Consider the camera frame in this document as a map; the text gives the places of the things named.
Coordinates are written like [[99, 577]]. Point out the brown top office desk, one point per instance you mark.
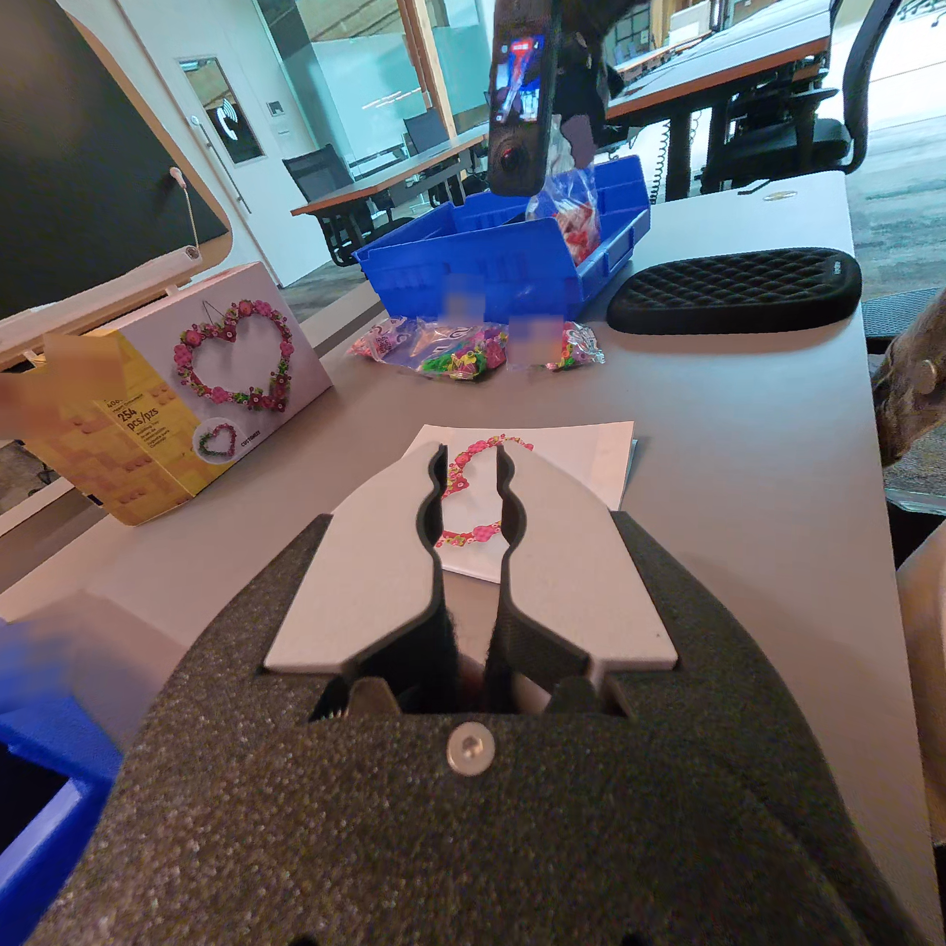
[[355, 191], [739, 59]]

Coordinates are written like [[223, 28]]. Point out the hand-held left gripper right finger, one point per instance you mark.
[[584, 591]]

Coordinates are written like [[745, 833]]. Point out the white instruction booklet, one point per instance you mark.
[[591, 458]]

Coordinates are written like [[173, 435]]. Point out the black office chair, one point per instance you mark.
[[425, 133], [318, 174], [813, 140]]

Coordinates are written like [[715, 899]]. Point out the black wood-framed board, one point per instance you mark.
[[74, 148]]

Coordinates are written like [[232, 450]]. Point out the black mesh wrist pad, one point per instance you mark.
[[739, 292]]

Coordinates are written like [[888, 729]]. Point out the blue plastic bin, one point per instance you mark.
[[59, 813], [517, 251]]

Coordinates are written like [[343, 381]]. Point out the small clear plastic bag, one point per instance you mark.
[[576, 347]]

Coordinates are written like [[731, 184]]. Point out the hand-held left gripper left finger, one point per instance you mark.
[[355, 591]]

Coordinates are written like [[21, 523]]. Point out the clear bag of colourful pieces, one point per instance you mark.
[[465, 362]]

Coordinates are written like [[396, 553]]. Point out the clear bag of red pieces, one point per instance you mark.
[[576, 222]]

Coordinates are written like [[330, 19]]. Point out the person's right hand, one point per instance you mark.
[[579, 137]]

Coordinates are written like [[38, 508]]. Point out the white door with window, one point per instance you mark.
[[259, 192]]

